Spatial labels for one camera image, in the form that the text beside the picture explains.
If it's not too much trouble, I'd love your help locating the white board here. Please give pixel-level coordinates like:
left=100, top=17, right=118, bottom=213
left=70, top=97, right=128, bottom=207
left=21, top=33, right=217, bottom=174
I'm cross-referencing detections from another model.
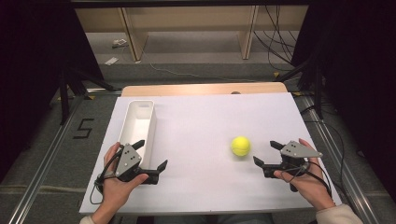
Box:
left=78, top=91, right=344, bottom=217

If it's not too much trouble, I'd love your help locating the black floor cable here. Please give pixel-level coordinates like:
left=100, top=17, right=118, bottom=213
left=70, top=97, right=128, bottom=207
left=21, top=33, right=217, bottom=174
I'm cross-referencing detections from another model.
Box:
left=300, top=105, right=352, bottom=201

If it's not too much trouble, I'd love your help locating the black metal stand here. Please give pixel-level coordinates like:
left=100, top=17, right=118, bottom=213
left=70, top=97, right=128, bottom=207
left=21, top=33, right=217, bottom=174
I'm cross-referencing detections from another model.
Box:
left=275, top=55, right=325, bottom=121
left=58, top=66, right=117, bottom=126

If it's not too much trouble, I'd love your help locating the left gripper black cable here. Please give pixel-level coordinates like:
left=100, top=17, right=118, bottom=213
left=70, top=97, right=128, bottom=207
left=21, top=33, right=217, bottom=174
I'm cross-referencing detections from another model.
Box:
left=89, top=148, right=124, bottom=205

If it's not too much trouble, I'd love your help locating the bundle of black cables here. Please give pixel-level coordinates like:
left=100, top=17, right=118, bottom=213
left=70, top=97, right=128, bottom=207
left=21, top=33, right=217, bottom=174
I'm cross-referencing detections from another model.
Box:
left=252, top=4, right=301, bottom=73

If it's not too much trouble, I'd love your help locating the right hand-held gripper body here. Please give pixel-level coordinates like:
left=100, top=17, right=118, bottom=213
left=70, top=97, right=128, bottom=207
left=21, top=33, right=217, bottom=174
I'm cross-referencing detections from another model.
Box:
left=278, top=140, right=324, bottom=193

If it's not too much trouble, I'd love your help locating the dark curtain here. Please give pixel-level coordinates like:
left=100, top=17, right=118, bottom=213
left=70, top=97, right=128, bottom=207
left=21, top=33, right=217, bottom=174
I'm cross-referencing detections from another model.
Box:
left=0, top=0, right=106, bottom=185
left=290, top=0, right=396, bottom=194

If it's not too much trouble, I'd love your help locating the white floor cable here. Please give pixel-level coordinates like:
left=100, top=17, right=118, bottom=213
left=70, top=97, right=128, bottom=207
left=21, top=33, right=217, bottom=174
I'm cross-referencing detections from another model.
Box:
left=141, top=49, right=260, bottom=84

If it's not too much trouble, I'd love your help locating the wooden shelf unit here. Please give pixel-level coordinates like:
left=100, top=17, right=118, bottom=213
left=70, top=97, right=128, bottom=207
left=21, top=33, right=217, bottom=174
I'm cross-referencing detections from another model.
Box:
left=74, top=4, right=310, bottom=63

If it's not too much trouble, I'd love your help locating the yellow tennis ball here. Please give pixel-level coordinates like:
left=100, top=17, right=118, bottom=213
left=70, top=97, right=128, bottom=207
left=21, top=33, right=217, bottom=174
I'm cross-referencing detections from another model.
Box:
left=230, top=135, right=252, bottom=158

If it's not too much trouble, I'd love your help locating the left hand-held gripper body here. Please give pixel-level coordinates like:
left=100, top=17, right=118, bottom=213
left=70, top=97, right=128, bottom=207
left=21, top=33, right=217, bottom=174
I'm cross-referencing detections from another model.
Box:
left=115, top=143, right=148, bottom=184

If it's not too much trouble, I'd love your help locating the small white floor item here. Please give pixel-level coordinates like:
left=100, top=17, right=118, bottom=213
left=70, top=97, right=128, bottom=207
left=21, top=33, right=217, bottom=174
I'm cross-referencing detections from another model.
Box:
left=111, top=37, right=130, bottom=49

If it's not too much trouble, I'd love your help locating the person's right hand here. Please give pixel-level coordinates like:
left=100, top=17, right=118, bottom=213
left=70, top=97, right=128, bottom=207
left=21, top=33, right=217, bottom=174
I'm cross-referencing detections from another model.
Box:
left=273, top=137, right=336, bottom=212

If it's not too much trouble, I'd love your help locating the person's left hand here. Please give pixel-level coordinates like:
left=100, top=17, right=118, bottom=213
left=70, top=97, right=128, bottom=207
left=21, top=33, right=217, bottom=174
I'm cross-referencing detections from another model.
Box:
left=102, top=141, right=150, bottom=217

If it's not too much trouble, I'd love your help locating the wooden table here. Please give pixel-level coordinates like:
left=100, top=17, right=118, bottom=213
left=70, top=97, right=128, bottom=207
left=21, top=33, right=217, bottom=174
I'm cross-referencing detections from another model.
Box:
left=120, top=81, right=290, bottom=98

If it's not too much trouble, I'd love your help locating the white plastic bin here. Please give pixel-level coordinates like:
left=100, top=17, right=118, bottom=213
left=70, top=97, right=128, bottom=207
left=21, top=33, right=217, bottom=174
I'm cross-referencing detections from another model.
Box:
left=118, top=99, right=158, bottom=172

